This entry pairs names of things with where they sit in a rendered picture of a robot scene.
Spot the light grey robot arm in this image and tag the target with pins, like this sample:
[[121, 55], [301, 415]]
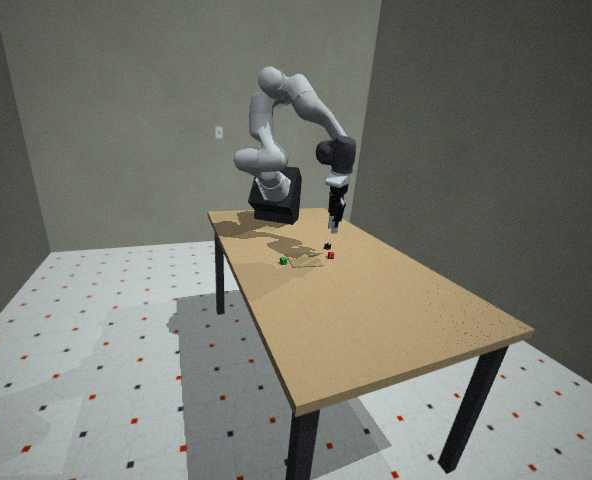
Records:
[[265, 162]]

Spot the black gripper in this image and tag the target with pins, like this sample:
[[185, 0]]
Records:
[[337, 207]]

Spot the tan flat mat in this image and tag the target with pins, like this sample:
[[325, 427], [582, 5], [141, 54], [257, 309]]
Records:
[[304, 260]]

